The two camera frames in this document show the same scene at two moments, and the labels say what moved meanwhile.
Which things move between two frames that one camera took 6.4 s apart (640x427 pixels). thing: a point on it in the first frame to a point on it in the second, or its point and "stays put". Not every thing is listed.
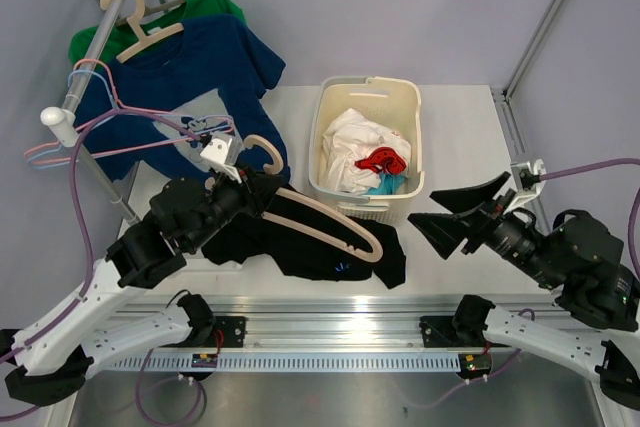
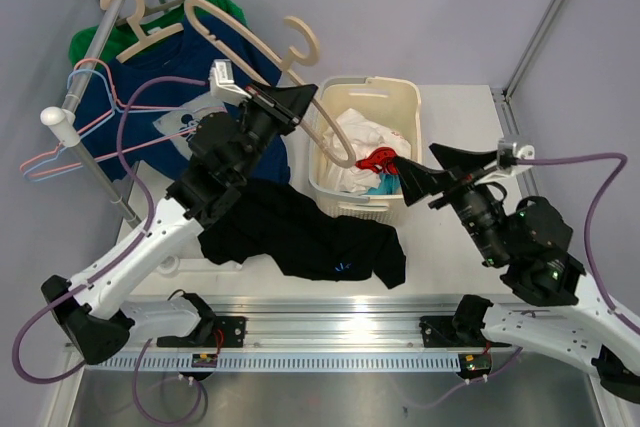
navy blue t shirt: x=183 y=102 stays put
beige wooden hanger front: x=306 y=231 to x=283 y=65
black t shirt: x=298 y=254 stays put
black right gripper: x=441 y=230 to x=418 y=180
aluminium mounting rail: x=338 y=321 stays put
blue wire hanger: x=229 y=124 to x=101 y=121
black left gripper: x=256 y=190 to x=285 y=106
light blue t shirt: x=389 y=184 stays put
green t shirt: x=84 y=44 stays put
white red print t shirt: x=356 y=152 stays put
